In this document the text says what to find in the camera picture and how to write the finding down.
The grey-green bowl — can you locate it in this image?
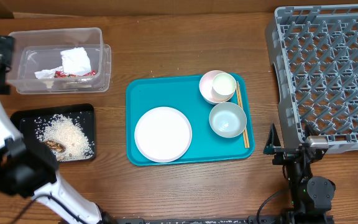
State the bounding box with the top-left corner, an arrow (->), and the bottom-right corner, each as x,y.
209,102 -> 241,138

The teal plastic tray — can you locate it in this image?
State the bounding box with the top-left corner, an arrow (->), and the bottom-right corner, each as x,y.
126,73 -> 255,166

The wooden chopstick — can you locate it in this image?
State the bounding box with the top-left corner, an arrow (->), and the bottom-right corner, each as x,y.
237,80 -> 250,149
236,82 -> 249,148

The red snack wrapper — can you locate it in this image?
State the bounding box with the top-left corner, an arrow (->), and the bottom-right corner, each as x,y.
54,70 -> 96,78

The white cup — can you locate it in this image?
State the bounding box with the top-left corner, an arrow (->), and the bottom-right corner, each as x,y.
212,72 -> 236,101

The white round plate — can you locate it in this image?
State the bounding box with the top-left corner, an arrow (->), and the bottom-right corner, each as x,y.
134,106 -> 193,163

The white crumpled tissue in bin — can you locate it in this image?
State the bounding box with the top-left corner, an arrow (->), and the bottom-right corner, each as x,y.
34,66 -> 63,79

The clear plastic bin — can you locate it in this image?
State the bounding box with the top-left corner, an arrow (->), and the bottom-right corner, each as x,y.
6,27 -> 112,95

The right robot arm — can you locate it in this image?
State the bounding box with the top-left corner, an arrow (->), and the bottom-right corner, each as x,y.
256,125 -> 336,223

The white napkin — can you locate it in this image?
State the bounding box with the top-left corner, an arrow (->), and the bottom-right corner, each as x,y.
60,47 -> 91,76

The pile of white rice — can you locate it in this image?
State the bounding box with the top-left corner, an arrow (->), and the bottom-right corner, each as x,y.
34,114 -> 95,162

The grey dishwasher rack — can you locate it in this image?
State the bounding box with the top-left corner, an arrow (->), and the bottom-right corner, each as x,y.
265,4 -> 358,154

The pink bowl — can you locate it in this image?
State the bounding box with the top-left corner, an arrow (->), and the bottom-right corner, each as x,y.
199,70 -> 234,105

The black food waste tray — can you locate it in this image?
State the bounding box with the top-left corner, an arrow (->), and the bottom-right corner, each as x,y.
11,103 -> 96,161

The brown food scrap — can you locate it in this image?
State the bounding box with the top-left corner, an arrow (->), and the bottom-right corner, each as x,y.
44,140 -> 66,153

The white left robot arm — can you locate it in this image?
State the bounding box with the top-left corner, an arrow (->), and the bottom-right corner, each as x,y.
0,35 -> 117,223

